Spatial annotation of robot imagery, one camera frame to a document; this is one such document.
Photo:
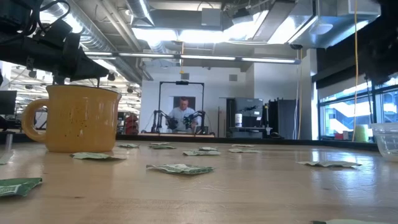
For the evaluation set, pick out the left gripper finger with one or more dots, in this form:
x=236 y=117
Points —
x=90 y=70

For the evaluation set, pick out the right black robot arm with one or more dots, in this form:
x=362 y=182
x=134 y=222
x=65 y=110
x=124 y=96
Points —
x=385 y=46

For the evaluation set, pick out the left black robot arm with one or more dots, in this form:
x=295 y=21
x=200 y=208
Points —
x=12 y=18

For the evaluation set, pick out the black background robot arm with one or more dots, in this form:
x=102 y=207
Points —
x=171 y=123
x=188 y=120

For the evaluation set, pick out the black computer monitor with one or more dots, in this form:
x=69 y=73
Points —
x=7 y=102

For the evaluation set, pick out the red background object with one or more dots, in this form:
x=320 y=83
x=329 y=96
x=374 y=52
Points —
x=132 y=124

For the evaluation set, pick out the person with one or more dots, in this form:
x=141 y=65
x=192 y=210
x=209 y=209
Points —
x=182 y=113

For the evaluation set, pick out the wooden top robot table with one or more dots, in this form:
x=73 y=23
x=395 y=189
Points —
x=177 y=135

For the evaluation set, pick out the long ceiling strip light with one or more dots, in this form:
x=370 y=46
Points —
x=205 y=57

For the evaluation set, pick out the grey ceiling box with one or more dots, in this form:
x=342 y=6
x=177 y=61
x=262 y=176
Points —
x=211 y=17

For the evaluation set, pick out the white canister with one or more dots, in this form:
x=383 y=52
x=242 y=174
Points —
x=238 y=120

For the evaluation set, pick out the dark rolling desk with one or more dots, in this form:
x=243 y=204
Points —
x=248 y=107

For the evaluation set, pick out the black tall cabinet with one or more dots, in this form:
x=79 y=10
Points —
x=284 y=118

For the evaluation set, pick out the red box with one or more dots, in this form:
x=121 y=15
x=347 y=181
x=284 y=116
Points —
x=339 y=136

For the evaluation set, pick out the white blue container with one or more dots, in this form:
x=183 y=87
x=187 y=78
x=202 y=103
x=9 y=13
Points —
x=345 y=135

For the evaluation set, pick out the green cylinder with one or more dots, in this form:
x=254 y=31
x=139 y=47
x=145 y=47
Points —
x=361 y=133

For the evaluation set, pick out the clear plastic bowl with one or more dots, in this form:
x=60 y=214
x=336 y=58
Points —
x=387 y=143

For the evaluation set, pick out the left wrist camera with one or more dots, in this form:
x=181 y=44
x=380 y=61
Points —
x=56 y=32

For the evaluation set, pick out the silver round ventilation duct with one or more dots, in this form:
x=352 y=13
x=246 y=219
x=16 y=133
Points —
x=93 y=34

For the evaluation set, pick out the black rig frame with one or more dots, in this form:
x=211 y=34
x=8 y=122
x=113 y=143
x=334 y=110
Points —
x=182 y=82

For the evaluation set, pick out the black aluminium table frame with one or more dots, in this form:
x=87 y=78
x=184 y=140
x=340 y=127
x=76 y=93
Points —
x=280 y=140

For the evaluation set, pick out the silver rectangular ventilation duct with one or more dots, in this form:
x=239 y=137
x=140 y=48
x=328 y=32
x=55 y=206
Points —
x=326 y=18

